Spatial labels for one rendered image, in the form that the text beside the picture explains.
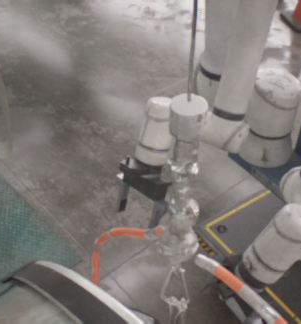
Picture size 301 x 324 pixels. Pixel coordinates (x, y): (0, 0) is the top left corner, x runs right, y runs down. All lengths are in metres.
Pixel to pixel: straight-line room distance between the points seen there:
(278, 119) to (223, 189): 1.08
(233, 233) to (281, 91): 0.68
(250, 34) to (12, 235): 1.59
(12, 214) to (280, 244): 1.73
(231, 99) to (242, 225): 0.83
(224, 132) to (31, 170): 1.63
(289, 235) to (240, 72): 0.45
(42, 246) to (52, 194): 0.34
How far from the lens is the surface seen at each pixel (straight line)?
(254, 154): 1.58
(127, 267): 2.18
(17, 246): 2.33
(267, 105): 1.48
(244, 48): 1.19
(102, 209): 2.41
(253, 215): 1.99
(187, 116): 0.43
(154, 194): 1.23
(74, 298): 0.56
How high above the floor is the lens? 1.78
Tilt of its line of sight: 42 degrees down
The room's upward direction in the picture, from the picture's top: straight up
